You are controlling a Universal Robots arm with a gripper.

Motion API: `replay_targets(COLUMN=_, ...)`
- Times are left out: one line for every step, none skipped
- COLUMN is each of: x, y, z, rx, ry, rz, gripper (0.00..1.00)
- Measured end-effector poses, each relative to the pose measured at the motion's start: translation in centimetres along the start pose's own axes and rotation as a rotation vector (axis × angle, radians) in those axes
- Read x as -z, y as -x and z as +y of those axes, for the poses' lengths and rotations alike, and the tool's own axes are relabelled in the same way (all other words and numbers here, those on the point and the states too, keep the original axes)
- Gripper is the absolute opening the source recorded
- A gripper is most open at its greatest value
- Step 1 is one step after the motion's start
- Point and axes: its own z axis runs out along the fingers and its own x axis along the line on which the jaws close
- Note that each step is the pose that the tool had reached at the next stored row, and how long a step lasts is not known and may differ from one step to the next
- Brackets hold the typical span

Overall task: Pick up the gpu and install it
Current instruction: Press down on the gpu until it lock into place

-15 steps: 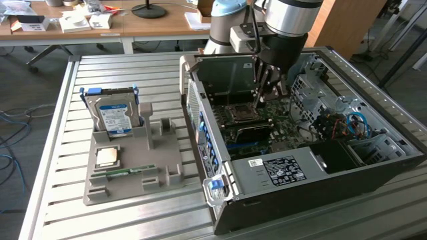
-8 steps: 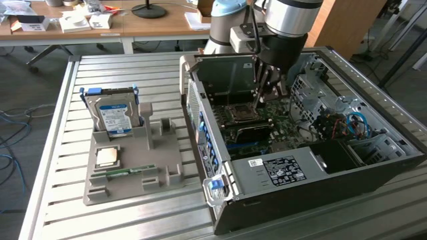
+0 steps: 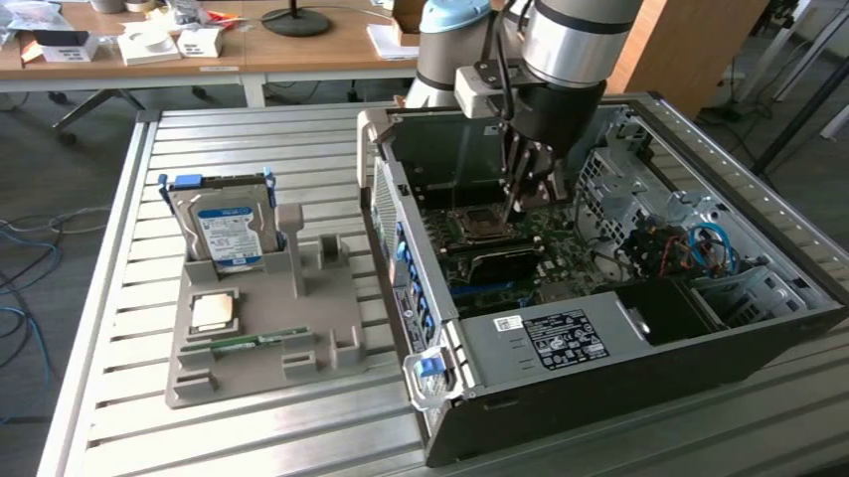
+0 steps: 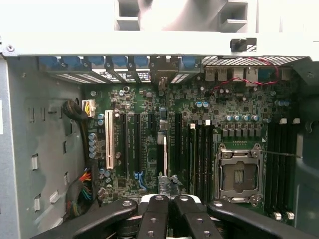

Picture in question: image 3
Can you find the black round lamp base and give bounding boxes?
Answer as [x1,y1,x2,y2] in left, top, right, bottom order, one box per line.
[260,0,332,39]

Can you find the silver metal disk bay cage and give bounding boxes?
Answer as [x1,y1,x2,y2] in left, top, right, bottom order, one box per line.
[574,102,673,235]

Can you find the blue data wire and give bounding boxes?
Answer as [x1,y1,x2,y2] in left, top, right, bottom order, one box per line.
[686,224,743,279]

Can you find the white box with tape roll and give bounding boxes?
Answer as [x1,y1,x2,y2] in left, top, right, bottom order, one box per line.
[116,20,183,67]

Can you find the blue case latch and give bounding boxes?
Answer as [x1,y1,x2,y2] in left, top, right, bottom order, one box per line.
[410,356,444,383]

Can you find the wooden desk white frame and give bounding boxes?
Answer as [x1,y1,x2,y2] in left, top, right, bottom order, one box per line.
[242,0,426,108]
[0,0,267,108]

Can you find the black metal pole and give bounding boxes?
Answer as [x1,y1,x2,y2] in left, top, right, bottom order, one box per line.
[751,64,849,175]

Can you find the wheeled desk foot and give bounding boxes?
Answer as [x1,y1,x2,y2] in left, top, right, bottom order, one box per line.
[51,88,148,146]

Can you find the black camera cable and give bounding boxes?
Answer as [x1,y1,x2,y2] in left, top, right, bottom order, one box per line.
[483,0,530,123]

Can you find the clear plastic bag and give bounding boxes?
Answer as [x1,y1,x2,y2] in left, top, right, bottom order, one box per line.
[0,0,76,32]

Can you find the red black internal wires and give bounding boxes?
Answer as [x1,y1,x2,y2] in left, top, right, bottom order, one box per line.
[622,223,738,279]

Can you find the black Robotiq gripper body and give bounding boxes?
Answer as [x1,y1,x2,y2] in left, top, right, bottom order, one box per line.
[507,79,610,156]

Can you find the blue expansion slot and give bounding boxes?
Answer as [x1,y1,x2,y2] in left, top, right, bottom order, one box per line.
[452,281,518,295]

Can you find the brown cardboard box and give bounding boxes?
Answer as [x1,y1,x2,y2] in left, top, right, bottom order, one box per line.
[388,0,427,35]

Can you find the metal CPU socket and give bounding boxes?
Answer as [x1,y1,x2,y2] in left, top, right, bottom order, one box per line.
[447,203,517,244]

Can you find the white box black lid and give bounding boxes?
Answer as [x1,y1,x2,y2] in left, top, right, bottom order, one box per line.
[31,29,101,64]

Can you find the black Nvidia graphics card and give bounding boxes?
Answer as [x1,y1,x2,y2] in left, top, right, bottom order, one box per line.
[455,237,539,284]

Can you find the grey floor cable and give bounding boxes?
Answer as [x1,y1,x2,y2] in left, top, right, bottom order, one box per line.
[0,206,111,235]

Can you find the grey power supply unit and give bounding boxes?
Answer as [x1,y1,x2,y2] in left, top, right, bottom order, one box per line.
[456,292,649,390]

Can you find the small white carton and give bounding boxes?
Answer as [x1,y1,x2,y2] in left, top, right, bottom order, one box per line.
[176,27,224,59]

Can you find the grey plastic parts rack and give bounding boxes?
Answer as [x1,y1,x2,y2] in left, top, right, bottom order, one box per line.
[163,203,372,409]

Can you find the open black PC case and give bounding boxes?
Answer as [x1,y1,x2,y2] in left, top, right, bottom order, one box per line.
[354,91,849,468]

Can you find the blue floor cable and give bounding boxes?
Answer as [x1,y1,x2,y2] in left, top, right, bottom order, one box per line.
[0,226,59,426]

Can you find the green Dell motherboard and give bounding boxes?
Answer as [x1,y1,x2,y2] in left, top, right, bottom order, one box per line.
[423,178,622,319]

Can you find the hard disk in blue caddy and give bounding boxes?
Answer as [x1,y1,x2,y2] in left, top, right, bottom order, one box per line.
[156,167,288,274]

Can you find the grey chipset heatsink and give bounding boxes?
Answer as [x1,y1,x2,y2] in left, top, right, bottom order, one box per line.
[534,282,579,305]

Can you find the silver CPU chip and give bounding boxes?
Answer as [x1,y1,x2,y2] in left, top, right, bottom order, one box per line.
[188,292,239,333]

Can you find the green RAM stick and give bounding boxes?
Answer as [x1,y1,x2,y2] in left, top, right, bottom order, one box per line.
[179,325,314,355]

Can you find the white paper stack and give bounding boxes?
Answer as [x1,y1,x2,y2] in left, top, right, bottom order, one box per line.
[364,22,420,62]

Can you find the wooden cabinet panel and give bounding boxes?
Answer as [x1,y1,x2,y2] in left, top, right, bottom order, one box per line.
[606,0,774,120]

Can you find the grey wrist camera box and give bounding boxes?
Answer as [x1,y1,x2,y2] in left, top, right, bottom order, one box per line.
[454,60,530,120]

